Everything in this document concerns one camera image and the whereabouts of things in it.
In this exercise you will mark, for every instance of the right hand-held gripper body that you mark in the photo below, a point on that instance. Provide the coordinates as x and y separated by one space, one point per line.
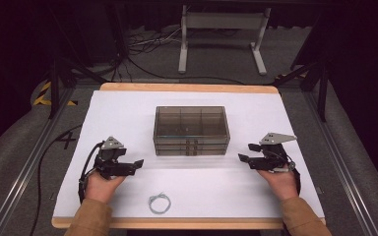
270 160

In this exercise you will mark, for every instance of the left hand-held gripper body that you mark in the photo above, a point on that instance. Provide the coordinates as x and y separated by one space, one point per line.
109 164

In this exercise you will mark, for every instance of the smoky clear plastic drawer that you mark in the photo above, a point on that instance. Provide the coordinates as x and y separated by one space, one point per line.
174 141
174 152
174 147

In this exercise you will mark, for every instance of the smoky clear drawer box case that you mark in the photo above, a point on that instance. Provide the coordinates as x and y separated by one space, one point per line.
190 123

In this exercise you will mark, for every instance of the person's left hand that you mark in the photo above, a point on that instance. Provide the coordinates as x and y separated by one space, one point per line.
101 188

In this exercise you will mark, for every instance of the person's right hand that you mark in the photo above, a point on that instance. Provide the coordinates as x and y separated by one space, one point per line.
280 185

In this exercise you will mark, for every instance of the black metal stand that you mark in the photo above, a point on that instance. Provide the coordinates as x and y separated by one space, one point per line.
322 95
54 88

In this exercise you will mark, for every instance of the yellow black hazard tape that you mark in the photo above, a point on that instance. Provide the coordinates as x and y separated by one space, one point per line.
43 95

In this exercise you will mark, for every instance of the white metal stand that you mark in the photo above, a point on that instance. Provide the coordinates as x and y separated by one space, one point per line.
223 20

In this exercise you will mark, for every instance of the aluminium floor rail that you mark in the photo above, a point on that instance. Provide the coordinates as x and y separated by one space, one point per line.
341 164
29 164

